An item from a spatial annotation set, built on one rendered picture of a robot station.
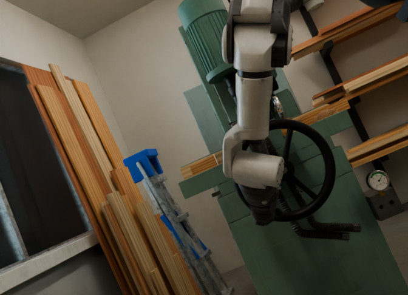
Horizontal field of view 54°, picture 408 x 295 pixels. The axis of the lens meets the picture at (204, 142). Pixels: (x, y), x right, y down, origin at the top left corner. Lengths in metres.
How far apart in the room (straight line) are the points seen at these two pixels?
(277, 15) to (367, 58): 3.16
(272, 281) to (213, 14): 0.94
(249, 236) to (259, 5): 0.80
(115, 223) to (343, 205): 1.64
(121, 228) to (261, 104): 2.00
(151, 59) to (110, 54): 0.44
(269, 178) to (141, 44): 3.42
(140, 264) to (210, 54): 1.60
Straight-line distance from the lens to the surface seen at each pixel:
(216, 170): 1.32
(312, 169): 1.34
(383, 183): 1.33
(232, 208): 1.33
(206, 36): 1.49
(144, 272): 2.68
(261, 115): 0.79
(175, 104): 3.93
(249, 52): 0.76
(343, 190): 1.36
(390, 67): 3.44
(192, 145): 3.87
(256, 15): 0.77
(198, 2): 1.52
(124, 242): 2.65
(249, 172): 0.84
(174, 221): 2.17
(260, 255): 1.35
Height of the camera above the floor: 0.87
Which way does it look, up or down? 5 degrees up
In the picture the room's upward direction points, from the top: 24 degrees counter-clockwise
